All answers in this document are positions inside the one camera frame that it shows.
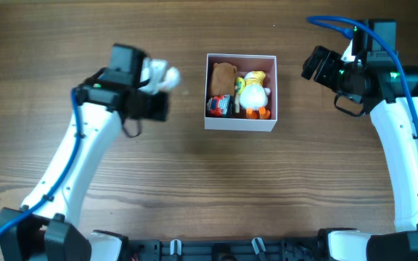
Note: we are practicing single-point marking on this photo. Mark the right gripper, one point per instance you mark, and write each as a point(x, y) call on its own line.
point(325, 67)

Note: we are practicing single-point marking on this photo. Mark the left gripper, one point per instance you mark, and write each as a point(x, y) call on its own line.
point(160, 111)

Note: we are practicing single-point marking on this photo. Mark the white wooden rattle drum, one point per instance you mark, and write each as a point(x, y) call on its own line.
point(171, 79)

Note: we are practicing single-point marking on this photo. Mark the white yellow plush duck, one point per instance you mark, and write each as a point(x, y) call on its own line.
point(254, 98)

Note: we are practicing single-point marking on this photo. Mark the red toy fire truck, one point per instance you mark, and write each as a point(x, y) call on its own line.
point(220, 106)

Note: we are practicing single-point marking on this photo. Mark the pink white cardboard box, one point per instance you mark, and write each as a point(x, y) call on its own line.
point(245, 63)

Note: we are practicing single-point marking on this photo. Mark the yellow cat rattle drum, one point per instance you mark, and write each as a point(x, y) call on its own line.
point(239, 88)

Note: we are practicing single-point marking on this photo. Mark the brown plush bear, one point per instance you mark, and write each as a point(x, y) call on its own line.
point(222, 81)

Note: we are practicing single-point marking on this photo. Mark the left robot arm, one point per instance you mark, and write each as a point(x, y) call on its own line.
point(133, 86)

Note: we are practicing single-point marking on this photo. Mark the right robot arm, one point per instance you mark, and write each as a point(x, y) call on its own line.
point(370, 73)

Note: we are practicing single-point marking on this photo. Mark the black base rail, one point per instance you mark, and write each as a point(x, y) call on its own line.
point(288, 249)

